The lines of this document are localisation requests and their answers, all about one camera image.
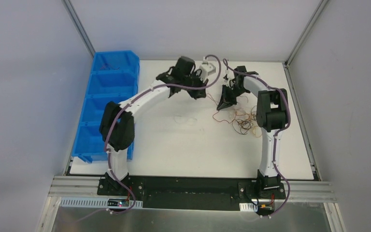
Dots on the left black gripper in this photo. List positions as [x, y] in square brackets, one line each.
[193, 90]

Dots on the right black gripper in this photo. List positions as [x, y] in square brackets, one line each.
[231, 91]

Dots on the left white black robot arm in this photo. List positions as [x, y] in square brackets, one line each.
[117, 126]

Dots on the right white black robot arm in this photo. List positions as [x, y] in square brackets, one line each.
[273, 117]

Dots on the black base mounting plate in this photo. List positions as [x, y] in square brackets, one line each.
[190, 193]

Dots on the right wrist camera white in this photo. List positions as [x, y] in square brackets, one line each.
[227, 78]

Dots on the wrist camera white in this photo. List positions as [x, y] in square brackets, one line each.
[206, 69]
[227, 78]

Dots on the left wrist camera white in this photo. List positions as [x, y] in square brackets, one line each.
[206, 69]

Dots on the right corner aluminium post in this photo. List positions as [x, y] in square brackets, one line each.
[307, 30]

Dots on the corner aluminium post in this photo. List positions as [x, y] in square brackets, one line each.
[307, 30]
[79, 26]

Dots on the left corner aluminium post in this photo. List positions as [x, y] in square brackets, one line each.
[79, 26]

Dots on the white slotted cable duct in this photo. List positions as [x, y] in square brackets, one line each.
[86, 202]

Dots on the aluminium frame rail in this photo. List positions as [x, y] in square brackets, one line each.
[86, 186]

